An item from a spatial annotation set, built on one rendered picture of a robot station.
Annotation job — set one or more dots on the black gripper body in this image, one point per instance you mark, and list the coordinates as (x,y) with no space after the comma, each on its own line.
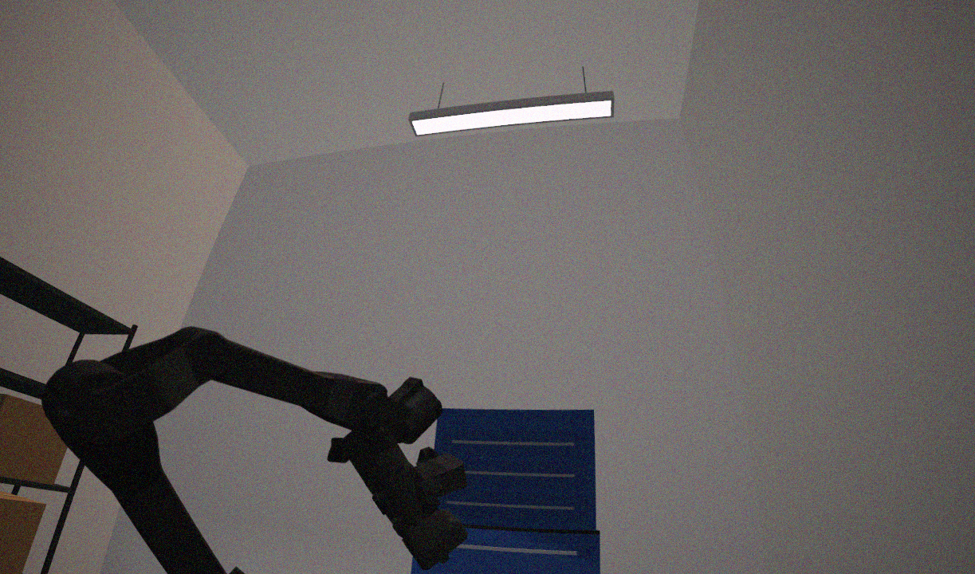
(432,535)

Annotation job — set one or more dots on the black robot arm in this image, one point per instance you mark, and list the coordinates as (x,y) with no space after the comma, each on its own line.
(104,412)

